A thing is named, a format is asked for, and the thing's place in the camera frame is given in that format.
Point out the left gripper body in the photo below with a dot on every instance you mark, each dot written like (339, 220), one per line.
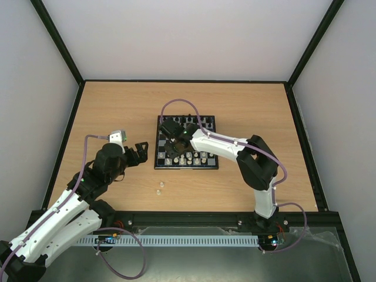
(134, 160)

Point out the grey slotted cable duct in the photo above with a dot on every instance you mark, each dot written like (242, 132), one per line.
(169, 241)

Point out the black and silver chessboard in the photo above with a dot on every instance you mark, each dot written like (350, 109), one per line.
(204, 140)

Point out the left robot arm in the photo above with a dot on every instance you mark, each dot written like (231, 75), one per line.
(76, 213)

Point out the black aluminium frame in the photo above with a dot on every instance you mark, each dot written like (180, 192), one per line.
(322, 218)

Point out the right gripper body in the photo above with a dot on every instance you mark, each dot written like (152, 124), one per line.
(175, 145)

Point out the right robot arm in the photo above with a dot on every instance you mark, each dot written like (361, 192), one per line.
(257, 163)

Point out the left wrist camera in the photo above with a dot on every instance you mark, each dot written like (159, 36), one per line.
(118, 137)

